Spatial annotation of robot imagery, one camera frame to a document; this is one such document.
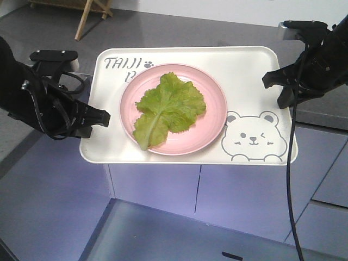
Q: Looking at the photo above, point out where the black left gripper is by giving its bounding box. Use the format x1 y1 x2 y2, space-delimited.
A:
27 78 110 138

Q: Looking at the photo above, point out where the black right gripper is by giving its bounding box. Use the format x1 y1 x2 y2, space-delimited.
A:
262 40 348 109

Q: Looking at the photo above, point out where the cream bear serving tray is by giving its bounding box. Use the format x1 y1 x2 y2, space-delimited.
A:
79 46 297 165

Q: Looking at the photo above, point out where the green lettuce leaf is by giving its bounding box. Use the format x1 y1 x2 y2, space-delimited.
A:
133 72 206 151

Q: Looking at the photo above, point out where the pink round plate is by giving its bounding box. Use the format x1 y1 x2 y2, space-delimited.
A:
120 64 227 155

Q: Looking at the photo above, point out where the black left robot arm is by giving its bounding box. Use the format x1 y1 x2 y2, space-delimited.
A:
1 38 110 140

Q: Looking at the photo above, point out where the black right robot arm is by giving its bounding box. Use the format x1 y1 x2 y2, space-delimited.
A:
262 17 347 109

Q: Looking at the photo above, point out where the wooden dish rack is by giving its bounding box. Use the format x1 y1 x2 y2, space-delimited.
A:
28 0 113 41

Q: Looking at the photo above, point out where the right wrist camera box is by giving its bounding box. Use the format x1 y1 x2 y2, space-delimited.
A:
278 20 328 42

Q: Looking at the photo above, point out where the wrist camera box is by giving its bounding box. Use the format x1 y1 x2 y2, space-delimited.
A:
29 50 79 82
278 20 328 42

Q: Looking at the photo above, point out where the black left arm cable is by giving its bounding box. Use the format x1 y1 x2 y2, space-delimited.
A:
21 69 87 141

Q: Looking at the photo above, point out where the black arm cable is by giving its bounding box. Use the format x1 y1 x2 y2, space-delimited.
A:
285 40 310 261
21 69 87 141

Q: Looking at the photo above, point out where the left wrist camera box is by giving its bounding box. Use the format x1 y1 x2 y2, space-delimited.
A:
29 50 79 82

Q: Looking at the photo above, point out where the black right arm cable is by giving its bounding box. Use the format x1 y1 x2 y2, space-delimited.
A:
285 40 310 261

